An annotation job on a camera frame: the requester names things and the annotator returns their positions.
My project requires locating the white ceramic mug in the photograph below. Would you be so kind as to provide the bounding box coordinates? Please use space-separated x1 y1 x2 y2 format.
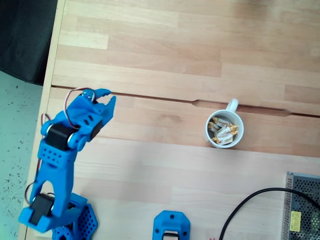
205 98 245 149

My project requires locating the wrapped white orange sweet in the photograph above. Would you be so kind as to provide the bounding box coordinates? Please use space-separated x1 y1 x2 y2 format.
211 132 239 146
208 116 232 131
214 123 240 137

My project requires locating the raised wooden board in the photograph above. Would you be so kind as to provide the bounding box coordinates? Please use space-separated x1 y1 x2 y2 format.
32 136 320 240

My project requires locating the black fabric sofa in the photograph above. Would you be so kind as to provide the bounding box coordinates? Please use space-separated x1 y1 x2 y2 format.
0 0 59 87

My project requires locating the perforated metal power supply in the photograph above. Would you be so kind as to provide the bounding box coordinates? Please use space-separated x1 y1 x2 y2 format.
281 171 320 240

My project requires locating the servo wire on gripper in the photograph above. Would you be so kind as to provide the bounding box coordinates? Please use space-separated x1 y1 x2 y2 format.
64 86 97 129

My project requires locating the blue printed pole mount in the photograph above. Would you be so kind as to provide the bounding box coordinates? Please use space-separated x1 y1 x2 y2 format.
153 210 192 240

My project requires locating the thick black cable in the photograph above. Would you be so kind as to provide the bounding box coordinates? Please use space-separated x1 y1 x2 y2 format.
218 187 320 240

